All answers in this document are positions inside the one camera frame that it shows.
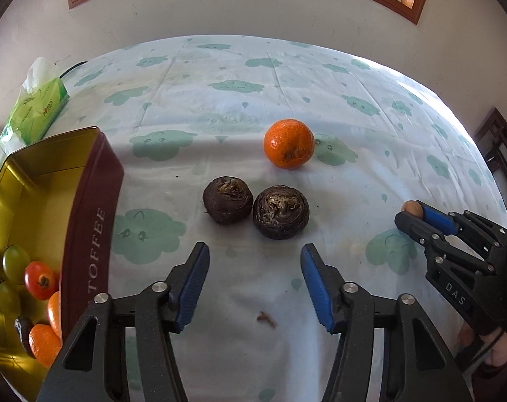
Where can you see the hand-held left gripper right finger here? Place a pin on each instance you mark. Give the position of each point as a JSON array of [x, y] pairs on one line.
[[320, 289]]

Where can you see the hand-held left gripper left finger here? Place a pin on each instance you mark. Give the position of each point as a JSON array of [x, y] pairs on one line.
[[192, 289]]

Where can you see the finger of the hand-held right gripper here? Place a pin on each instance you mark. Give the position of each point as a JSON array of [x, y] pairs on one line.
[[412, 228], [439, 220]]

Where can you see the small brown fruit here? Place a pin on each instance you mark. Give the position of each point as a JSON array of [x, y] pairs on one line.
[[411, 208]]

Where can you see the large dark water chestnut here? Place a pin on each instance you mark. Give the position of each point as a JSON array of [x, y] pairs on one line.
[[281, 213]]

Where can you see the small dark water chestnut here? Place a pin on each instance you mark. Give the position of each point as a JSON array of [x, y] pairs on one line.
[[227, 201]]

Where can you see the maroon and gold tin box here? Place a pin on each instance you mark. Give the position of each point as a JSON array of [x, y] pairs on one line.
[[94, 226]]

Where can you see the smooth orange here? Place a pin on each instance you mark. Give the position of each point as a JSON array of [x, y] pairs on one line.
[[54, 314]]

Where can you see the red tomato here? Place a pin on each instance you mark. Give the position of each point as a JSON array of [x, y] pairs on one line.
[[39, 280]]

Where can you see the mandarin orange with stem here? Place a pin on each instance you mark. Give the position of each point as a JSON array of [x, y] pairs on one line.
[[44, 345]]

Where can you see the dark wrinkled fruit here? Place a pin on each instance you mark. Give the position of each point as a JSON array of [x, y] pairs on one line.
[[23, 335]]

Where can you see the green tomato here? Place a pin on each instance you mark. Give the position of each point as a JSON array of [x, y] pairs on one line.
[[15, 264], [7, 298]]

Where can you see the person's right hand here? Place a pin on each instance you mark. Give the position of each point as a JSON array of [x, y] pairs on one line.
[[500, 356]]

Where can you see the brown stem scrap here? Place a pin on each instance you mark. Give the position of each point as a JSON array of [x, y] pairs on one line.
[[266, 319]]

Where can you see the dark wooden chair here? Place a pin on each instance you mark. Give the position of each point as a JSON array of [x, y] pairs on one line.
[[500, 155]]

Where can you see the wrinkled mandarin orange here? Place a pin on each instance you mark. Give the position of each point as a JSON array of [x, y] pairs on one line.
[[289, 144]]

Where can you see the green tissue pack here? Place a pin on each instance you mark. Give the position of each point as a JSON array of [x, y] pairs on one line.
[[35, 113]]

